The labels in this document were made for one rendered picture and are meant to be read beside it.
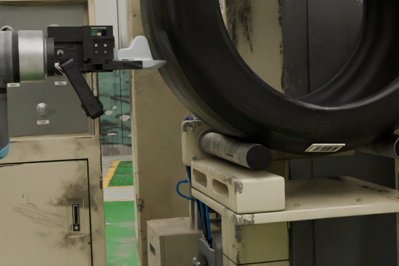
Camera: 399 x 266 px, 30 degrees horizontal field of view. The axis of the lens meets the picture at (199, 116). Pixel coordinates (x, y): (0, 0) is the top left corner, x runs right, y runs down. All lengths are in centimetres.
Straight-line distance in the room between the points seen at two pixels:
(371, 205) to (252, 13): 54
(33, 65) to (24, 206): 73
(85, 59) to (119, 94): 915
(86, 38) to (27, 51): 10
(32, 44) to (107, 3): 923
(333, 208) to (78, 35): 54
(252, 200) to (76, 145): 77
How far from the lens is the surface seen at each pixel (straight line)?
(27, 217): 196
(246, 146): 131
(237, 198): 128
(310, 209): 133
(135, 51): 133
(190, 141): 160
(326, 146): 132
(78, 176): 195
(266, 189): 129
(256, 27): 167
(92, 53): 130
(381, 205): 138
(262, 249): 171
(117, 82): 1045
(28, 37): 130
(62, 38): 132
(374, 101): 134
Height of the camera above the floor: 104
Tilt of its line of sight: 3 degrees down
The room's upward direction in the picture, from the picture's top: 2 degrees counter-clockwise
